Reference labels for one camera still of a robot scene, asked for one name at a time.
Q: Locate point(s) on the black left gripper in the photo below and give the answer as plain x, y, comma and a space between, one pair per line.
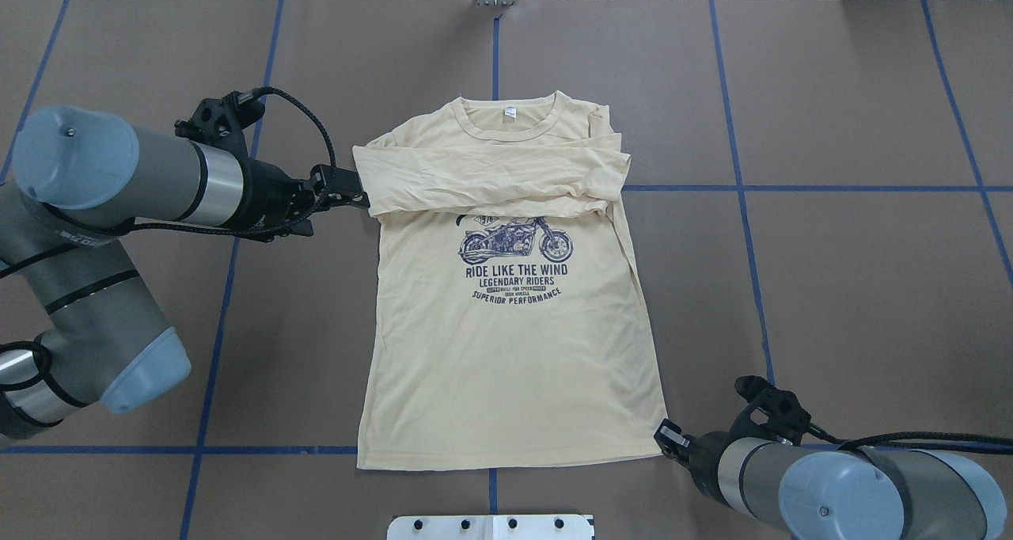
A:
271, 194

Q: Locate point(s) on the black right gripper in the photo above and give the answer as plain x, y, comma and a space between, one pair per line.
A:
707, 454

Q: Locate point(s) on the cream long-sleeve printed shirt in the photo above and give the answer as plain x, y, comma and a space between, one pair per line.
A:
511, 326

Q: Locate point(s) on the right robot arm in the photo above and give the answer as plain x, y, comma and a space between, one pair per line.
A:
868, 493

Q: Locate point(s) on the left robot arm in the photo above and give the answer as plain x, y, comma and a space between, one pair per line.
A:
81, 181

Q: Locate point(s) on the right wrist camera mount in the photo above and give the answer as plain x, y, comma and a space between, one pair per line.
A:
770, 413

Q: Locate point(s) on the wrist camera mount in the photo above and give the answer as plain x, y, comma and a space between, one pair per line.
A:
770, 413
220, 122

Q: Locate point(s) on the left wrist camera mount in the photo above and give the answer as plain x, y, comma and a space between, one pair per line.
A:
220, 122

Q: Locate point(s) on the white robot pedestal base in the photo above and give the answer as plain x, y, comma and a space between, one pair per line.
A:
510, 526

